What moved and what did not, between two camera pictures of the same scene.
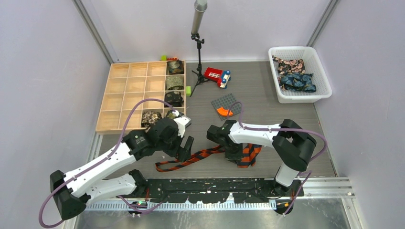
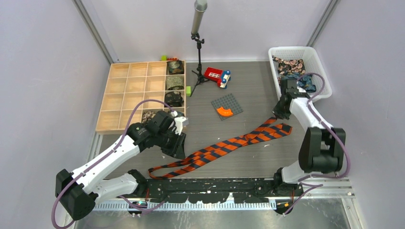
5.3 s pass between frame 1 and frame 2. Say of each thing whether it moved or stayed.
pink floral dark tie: stayed
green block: stayed
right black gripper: moved
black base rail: stayed
